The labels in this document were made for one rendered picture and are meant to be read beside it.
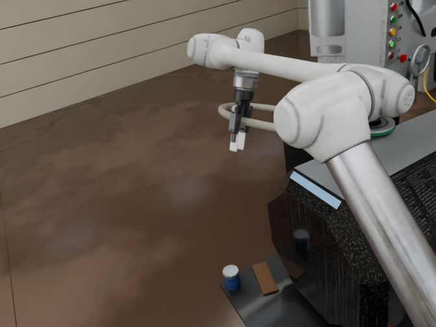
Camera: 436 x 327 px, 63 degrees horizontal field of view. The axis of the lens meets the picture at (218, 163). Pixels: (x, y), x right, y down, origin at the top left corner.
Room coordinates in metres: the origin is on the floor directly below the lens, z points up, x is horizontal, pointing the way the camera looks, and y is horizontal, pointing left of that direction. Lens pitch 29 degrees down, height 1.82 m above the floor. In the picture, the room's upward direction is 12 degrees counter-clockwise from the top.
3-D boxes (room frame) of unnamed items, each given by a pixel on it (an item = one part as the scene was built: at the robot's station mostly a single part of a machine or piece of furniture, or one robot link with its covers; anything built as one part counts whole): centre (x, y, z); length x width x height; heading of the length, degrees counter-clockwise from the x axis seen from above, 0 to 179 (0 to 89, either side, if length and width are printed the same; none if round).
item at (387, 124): (1.70, -0.87, 0.92); 0.21 x 0.21 x 0.01
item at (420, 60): (1.65, -1.03, 1.25); 0.15 x 0.10 x 0.15; 117
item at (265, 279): (1.62, -0.15, 0.02); 0.25 x 0.10 x 0.01; 6
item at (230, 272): (1.62, 0.06, 0.08); 0.10 x 0.10 x 0.13
